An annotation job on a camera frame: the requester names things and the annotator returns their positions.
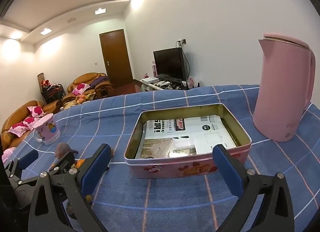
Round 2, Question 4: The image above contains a white printed carton sheet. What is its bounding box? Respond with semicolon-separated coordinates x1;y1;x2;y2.
144;115;237;158

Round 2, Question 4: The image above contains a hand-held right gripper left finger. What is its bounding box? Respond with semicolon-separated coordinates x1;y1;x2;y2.
28;143;112;232

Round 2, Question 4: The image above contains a pink tin box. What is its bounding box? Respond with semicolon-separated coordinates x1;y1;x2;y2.
124;103;252;179

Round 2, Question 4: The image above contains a purple round fruit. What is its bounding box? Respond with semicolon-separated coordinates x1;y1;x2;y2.
55;142;78;158

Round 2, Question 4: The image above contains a white television stand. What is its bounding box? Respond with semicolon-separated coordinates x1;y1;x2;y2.
140;78;200;93

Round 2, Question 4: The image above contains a purple throw blanket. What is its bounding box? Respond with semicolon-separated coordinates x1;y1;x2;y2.
91;75;110;87

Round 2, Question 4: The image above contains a black rack with clothes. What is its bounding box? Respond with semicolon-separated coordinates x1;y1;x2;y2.
37;73;67;103

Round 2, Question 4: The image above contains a brown wooden door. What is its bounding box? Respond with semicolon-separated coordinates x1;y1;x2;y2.
99;29;134;88

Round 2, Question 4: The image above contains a brown leather armchair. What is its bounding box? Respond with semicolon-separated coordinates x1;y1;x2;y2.
66;72;114;97

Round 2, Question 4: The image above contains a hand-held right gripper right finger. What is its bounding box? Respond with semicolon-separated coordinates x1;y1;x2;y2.
212;144;295;232

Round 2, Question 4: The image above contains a pink cartoon mug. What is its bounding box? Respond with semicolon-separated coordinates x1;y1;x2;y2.
33;113;61;145

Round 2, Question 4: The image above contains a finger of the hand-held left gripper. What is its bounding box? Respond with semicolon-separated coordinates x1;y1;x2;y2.
21;152;76;185
4;150;39;185

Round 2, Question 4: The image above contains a pink floral pillow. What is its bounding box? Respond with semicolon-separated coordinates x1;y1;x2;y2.
22;116;42;130
27;106;45;117
9;123;28;137
72;83;90;95

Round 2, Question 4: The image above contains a pink cloth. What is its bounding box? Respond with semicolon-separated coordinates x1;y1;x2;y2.
2;147;17;163

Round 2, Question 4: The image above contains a brown leather sofa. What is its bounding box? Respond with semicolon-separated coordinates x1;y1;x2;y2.
1;100;63;150

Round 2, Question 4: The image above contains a coffee table with food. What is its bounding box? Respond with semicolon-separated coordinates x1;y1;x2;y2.
61;92;97;110

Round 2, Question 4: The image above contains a black television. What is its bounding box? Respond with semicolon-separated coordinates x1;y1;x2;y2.
153;47;188;81

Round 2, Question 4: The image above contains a pink electric kettle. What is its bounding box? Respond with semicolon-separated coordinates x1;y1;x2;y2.
252;32;316;143

